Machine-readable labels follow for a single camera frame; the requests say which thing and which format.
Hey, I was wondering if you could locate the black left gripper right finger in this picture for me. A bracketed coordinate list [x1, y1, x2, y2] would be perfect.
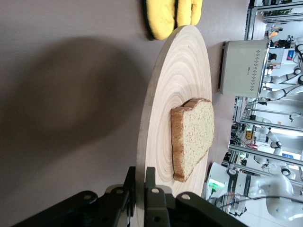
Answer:
[144, 166, 171, 227]

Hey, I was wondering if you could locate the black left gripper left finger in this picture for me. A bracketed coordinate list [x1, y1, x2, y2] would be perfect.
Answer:
[94, 166, 136, 227]

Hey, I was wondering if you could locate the brown toast slice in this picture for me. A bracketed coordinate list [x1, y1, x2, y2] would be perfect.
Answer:
[170, 98, 215, 183]

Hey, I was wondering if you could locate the round wooden plate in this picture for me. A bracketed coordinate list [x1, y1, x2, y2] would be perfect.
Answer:
[136, 25, 213, 227]

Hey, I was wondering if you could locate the beige chrome toaster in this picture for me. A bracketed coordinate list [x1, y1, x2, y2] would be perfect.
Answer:
[217, 39, 272, 97]

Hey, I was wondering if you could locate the yellow quilted oven mitt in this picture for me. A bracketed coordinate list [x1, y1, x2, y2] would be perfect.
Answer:
[143, 0, 178, 41]
[176, 0, 204, 26]

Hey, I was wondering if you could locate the background aluminium frame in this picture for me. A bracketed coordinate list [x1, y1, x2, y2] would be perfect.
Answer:
[245, 0, 303, 41]

